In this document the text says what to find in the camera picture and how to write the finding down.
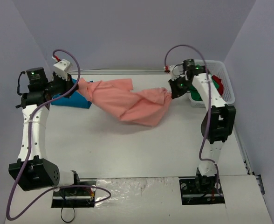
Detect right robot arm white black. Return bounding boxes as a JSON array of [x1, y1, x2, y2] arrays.
[[164, 59, 236, 193]]

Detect purple cable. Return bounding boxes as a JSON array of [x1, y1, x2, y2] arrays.
[[164, 44, 222, 196], [6, 49, 112, 221]]

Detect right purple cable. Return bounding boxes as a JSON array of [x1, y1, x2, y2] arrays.
[[164, 44, 222, 196]]

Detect green t shirt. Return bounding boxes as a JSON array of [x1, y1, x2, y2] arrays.
[[189, 64, 212, 101]]

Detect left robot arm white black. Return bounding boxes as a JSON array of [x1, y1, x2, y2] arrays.
[[8, 67, 82, 195]]

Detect blue folded t shirt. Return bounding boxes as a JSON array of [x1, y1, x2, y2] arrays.
[[51, 91, 92, 109]]

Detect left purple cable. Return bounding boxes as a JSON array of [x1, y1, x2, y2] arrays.
[[6, 49, 112, 221]]

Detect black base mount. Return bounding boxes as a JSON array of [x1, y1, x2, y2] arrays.
[[179, 177, 225, 205], [51, 188, 95, 208]]

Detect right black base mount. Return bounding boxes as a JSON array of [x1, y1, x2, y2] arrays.
[[179, 177, 225, 205]]

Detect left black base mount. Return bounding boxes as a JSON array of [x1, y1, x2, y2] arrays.
[[51, 188, 95, 208]]

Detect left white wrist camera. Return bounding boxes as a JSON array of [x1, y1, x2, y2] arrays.
[[52, 56, 72, 81]]

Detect white plastic basket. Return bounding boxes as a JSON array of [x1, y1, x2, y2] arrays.
[[187, 59, 235, 108]]

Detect red t shirt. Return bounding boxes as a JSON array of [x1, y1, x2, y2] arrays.
[[212, 75, 224, 96]]

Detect pink t shirt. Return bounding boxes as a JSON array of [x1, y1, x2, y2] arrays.
[[78, 78, 172, 127]]

